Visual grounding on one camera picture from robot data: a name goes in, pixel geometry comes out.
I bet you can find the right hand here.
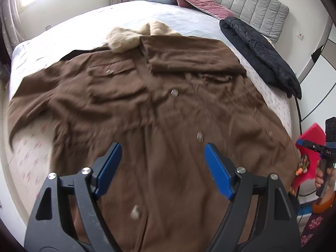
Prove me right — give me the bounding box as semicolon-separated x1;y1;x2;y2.
315;159;335;198

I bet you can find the red plastic stool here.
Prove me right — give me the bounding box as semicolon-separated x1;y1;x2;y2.
291;123;326;193

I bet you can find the front pink velvet pillow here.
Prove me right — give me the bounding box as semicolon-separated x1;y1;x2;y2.
177;0;236;19

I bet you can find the grey quilted headboard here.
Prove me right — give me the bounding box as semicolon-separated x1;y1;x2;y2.
214;0;289;43

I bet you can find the left grey curtain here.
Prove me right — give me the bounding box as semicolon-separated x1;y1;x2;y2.
1;0;25;58

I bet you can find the brown button jacket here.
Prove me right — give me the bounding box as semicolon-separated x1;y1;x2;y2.
8;35;299;251

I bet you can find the cherry print cloth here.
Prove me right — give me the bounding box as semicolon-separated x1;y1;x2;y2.
9;41;293;213

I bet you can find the black puffer jacket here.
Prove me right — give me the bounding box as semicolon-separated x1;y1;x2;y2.
219;17;302;100

